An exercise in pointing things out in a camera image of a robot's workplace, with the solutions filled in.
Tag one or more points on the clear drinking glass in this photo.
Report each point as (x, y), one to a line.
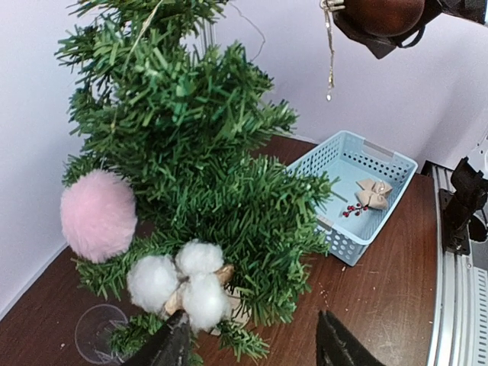
(93, 334)

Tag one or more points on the dark berry twig ornament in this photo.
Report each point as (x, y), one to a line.
(354, 210)

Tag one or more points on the pink pompom ornament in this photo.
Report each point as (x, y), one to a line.
(98, 216)

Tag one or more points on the beige burlap bow ornament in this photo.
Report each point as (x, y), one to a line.
(373, 194)

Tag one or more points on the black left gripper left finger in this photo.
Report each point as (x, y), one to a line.
(169, 346)

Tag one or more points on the front aluminium rail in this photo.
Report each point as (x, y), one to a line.
(459, 328)

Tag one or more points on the dark red bauble ornament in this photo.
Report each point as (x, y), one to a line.
(379, 18)

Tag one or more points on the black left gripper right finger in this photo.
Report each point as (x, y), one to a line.
(337, 346)

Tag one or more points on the blue plastic basket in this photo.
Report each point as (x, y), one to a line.
(347, 158)

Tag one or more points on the small green christmas tree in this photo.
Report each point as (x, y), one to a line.
(179, 127)

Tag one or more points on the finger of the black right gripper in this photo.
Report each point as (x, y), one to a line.
(382, 46)

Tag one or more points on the white cotton flower ornament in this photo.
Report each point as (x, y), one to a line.
(192, 281)

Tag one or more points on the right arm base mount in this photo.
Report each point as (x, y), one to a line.
(458, 209)

